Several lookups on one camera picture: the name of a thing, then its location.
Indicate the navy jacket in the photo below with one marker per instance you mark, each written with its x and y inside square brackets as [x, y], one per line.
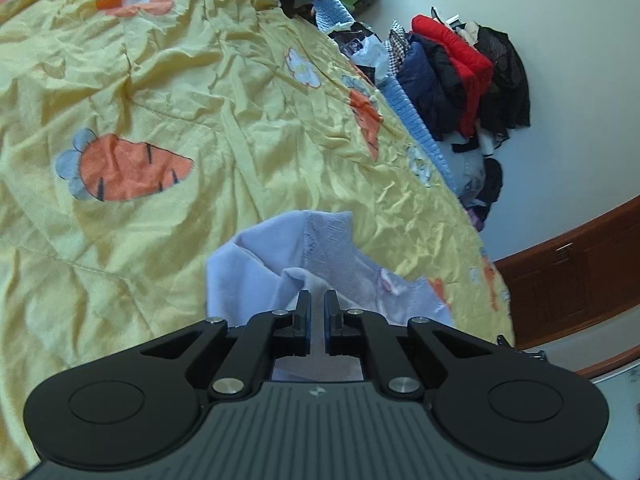
[420, 80]

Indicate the lavender long-sleeve shirt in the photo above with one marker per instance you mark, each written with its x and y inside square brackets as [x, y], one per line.
[260, 270]

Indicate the yellow carrot and sheep quilt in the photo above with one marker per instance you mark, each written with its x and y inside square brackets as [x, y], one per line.
[200, 85]

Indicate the houndstooth cloth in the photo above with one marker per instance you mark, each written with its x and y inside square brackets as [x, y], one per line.
[397, 45]

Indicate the red jacket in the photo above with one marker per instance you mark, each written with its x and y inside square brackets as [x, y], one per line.
[465, 55]

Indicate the black clothes pile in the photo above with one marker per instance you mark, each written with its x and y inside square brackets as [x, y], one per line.
[510, 75]

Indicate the blue knitted blanket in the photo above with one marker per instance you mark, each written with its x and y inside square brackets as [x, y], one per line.
[410, 110]

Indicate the pale floral bundle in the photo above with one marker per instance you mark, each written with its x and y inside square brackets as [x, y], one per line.
[467, 175]

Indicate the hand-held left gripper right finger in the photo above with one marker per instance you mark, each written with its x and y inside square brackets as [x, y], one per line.
[331, 330]

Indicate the wooden cabinet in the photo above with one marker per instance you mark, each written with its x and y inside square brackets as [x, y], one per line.
[575, 280]

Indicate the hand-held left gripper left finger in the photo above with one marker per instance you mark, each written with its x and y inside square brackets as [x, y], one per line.
[302, 330]

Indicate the black bag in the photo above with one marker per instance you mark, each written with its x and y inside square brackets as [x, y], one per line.
[492, 180]

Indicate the white plastic bag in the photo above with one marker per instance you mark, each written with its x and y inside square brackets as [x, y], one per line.
[372, 52]

